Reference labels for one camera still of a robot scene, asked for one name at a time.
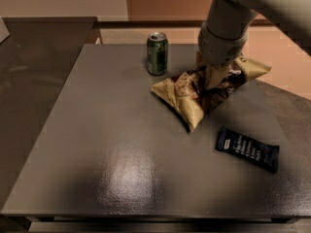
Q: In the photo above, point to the dark blue snack bar wrapper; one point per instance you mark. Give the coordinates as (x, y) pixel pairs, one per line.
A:
(261, 154)

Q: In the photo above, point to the brown chip bag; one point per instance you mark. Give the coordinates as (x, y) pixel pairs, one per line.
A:
(186, 93)

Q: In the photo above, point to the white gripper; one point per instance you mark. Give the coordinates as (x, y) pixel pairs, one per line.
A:
(218, 49)

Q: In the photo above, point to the green soda can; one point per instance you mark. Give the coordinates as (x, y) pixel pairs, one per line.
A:
(157, 53)

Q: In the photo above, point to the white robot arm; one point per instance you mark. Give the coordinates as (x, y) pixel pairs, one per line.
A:
(224, 32)

